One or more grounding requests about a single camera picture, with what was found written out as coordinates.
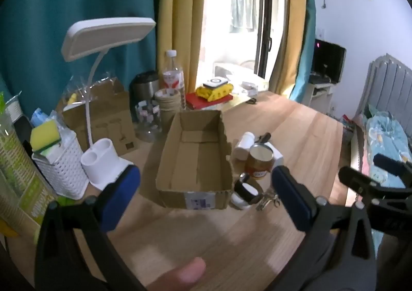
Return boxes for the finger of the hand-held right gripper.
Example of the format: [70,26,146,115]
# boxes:
[373,152,412,183]
[338,166,412,240]

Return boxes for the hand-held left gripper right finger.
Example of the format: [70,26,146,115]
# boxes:
[270,165,378,291]

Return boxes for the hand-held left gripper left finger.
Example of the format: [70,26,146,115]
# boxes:
[35,165,146,291]

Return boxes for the metal key chain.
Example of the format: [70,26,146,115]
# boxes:
[257,192,280,212]

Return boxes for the white rectangular block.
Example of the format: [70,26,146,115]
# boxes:
[270,146,284,167]

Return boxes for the red tin can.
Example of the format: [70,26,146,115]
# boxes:
[245,143,275,180]

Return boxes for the white plastic bottle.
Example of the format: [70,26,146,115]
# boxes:
[233,132,255,161]

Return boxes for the person's left hand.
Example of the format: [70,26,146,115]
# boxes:
[145,257,207,291]

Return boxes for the light blue printed blanket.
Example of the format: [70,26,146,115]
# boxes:
[362,110,412,189]

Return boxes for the white serrated edge strip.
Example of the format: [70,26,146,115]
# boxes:
[353,124,364,171]

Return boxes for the white plastic basket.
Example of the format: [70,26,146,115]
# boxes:
[31,132,90,200]

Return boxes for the brown printed cardboard box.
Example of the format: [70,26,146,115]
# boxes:
[56,78,136,154]

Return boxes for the grey headboard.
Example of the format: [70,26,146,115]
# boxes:
[353,53,412,126]

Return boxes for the yellow green sponge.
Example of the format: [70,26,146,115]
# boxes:
[30,118,62,154]

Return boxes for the stack of paper cups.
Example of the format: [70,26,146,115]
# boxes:
[154,88,181,126]

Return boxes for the white television stand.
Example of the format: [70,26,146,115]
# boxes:
[303,80,334,114]

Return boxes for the green carton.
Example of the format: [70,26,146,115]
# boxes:
[0,91,59,245]

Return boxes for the steel thermos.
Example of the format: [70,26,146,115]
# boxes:
[130,70,160,113]

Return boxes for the clear plastic bag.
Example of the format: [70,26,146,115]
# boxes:
[64,73,117,105]

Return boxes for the pile of papers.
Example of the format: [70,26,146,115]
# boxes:
[222,80,268,108]

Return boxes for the blue packet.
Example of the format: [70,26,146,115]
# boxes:
[30,107,49,127]

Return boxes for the red book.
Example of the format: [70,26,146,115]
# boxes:
[186,91,234,110]

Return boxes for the black television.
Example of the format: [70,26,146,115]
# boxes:
[312,39,347,83]

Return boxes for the clear water bottle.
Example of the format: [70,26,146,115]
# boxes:
[162,49,186,111]

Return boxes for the yellow printed packet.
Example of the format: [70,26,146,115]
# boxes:
[196,82,234,102]

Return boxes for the white ribbed tub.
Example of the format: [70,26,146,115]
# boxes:
[5,96,26,125]

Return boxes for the white flat device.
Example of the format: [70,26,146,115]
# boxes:
[203,76,228,89]

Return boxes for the narrow teal curtain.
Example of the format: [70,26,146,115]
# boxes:
[288,0,320,103]

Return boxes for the white appliance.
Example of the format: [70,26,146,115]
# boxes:
[213,60,258,77]

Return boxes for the white desk lamp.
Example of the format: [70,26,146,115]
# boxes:
[61,17,157,191]

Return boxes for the yellow curtain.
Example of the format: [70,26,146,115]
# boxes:
[154,0,210,93]
[269,0,310,95]

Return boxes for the hanging clothes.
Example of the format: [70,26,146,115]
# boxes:
[229,0,261,33]

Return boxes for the black sliding door frame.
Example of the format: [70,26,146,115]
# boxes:
[255,0,278,79]

